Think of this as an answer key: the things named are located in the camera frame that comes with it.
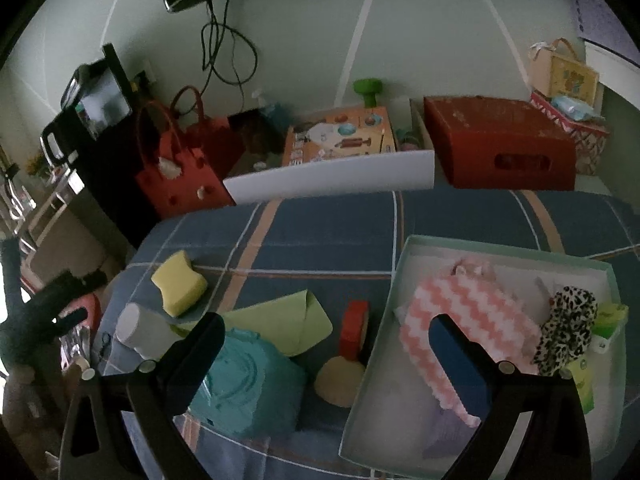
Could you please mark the green cloth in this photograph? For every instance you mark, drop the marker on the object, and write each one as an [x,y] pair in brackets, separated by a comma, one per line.
[280,320]

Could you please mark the blue wipes packet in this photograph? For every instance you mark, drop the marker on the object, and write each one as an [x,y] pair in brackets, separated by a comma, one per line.
[575,107]

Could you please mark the yellow paper bag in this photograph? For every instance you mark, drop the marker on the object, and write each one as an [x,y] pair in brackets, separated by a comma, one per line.
[570,77]

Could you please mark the orange toy box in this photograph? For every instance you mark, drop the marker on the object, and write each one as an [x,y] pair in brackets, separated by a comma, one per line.
[340,135]

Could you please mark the red tape roll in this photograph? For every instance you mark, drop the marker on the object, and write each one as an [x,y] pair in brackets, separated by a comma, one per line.
[350,330]

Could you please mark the red plastic object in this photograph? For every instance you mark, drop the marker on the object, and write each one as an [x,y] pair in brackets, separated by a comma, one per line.
[92,302]

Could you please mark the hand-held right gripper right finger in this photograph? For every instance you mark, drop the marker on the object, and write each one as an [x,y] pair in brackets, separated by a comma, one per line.
[457,370]

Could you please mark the leopard print cloth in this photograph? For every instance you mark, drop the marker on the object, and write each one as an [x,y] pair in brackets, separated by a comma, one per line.
[565,325]

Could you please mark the beige round puff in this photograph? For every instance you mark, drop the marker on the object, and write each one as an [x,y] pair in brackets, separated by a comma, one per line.
[340,382]

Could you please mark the wall poster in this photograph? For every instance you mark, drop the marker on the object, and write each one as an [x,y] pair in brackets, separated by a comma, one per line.
[600,15]

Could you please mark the yellow sponge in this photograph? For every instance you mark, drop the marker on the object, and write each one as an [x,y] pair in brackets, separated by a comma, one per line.
[177,285]

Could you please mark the black cabinet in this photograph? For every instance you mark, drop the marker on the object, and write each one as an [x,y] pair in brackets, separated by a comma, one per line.
[110,200]

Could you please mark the red cardboard box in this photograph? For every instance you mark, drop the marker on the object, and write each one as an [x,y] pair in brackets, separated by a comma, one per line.
[490,130]

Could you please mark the light green tray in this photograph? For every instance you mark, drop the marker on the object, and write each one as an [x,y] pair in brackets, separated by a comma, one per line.
[385,410]

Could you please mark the wooden cabinet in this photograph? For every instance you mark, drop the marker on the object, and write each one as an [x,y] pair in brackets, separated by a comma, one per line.
[60,240]

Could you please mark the red felt tote bag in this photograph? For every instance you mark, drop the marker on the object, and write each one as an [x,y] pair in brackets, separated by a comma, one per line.
[215,135]
[180,185]

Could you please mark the white board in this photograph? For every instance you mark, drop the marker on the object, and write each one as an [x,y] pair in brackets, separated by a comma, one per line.
[325,175]

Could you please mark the pink chevron cloth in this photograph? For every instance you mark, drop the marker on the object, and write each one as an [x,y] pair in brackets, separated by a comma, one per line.
[480,305]

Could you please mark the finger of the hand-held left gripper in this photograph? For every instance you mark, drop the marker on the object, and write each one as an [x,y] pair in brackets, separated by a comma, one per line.
[55,295]
[72,320]

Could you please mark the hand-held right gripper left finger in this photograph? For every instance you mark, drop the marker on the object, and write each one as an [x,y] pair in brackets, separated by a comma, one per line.
[200,345]

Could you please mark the green tissue packet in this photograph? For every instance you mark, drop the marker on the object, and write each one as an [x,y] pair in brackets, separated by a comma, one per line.
[582,385]
[610,320]

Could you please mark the teal soap bottle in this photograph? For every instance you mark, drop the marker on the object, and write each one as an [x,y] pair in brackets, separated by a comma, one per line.
[272,112]

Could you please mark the white shelf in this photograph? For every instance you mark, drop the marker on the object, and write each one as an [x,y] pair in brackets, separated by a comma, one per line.
[620,67]

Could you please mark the purple cloth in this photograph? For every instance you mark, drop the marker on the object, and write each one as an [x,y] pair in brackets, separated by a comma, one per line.
[445,435]

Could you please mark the white pill bottle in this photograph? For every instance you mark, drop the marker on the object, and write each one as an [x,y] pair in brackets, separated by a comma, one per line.
[142,330]

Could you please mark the green toy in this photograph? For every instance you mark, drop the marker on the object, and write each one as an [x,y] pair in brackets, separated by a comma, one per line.
[370,87]

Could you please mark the teal plastic wipes box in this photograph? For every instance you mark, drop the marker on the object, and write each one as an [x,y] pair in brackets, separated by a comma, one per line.
[250,385]

